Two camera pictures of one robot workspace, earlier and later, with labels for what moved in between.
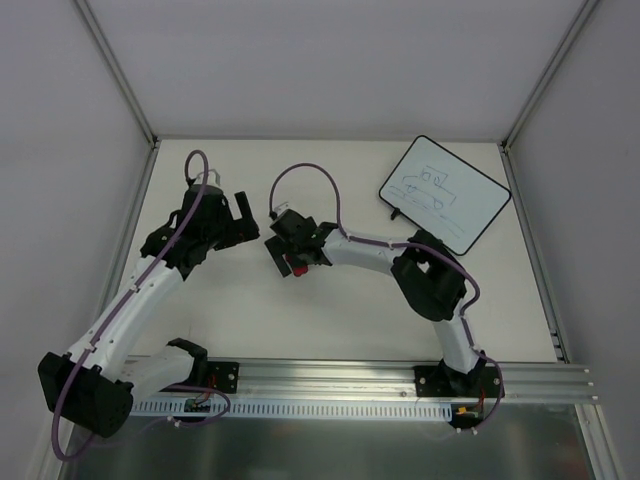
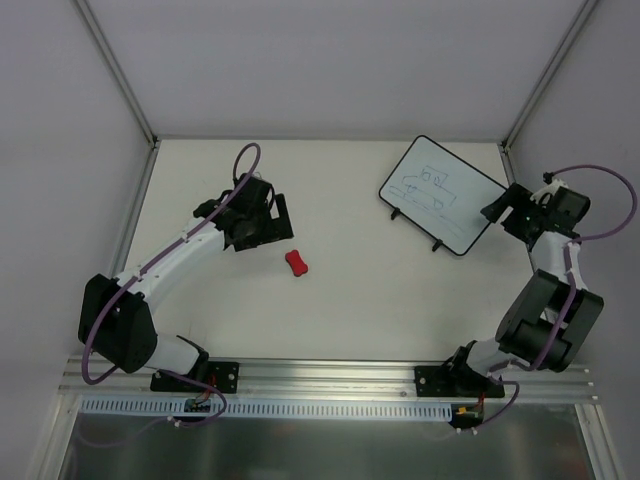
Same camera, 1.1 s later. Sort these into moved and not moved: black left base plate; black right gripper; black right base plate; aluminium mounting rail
Moved: black right gripper
Not moved: black left base plate; aluminium mounting rail; black right base plate
